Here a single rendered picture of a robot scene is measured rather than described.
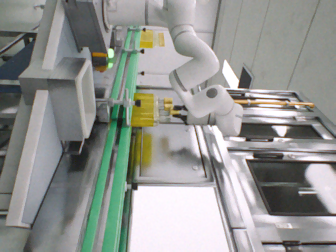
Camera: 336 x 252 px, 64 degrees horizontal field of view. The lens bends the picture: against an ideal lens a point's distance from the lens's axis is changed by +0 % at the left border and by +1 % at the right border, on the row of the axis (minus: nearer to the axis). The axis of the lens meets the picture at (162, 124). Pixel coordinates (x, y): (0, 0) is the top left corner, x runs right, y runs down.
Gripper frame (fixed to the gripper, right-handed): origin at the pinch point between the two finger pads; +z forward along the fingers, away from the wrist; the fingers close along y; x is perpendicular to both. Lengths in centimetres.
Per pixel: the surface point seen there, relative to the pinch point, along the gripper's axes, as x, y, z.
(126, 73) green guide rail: -7.4, 12.1, 27.9
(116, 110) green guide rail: 15.4, 5.3, 24.3
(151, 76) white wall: -556, -250, 154
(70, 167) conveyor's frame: 52, 6, 26
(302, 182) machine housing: 11, -18, -60
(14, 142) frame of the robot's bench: 59, 18, 37
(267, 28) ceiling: -313, -32, -77
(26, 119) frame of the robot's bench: 52, 22, 37
